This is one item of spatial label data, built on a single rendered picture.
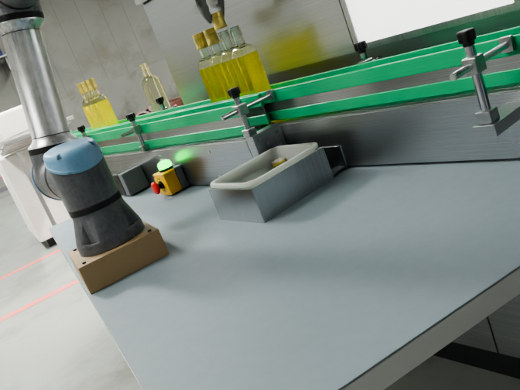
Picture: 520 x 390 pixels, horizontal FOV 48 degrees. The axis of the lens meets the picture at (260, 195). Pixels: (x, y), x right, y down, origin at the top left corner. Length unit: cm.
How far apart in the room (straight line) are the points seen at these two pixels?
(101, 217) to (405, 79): 68
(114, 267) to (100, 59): 1036
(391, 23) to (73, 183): 78
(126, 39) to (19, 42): 1028
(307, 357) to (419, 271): 21
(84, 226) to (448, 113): 77
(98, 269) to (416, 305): 71
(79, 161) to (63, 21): 1032
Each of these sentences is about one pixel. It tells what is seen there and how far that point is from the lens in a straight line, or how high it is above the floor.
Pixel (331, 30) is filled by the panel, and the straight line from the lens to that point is 153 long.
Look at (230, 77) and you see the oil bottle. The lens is 165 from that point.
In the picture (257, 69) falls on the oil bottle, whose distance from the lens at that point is 159.
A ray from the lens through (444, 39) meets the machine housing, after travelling 138.
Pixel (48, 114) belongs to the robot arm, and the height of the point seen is 111.
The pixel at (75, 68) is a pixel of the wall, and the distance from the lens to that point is 1146.
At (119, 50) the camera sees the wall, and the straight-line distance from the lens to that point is 1163.
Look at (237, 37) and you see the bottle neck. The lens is 159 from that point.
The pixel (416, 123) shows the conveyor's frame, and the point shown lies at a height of 84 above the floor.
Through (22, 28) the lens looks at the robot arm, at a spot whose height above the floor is 130.
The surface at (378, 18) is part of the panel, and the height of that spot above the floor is 104.
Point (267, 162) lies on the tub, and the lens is 143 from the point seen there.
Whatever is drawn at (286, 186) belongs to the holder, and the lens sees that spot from 126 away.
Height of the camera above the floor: 113
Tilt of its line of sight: 16 degrees down
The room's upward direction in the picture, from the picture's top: 21 degrees counter-clockwise
